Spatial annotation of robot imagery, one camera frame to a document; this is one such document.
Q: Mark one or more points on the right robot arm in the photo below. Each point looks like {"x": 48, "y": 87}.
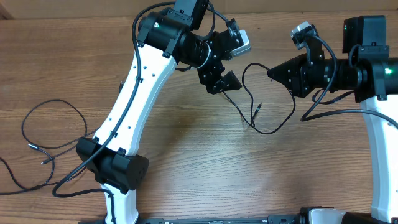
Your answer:
{"x": 370, "y": 74}

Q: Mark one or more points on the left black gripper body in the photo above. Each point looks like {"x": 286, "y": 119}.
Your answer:
{"x": 210, "y": 70}

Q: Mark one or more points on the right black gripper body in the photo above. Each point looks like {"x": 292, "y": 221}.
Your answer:
{"x": 313, "y": 79}

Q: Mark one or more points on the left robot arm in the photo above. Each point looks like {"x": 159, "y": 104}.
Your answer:
{"x": 163, "y": 35}

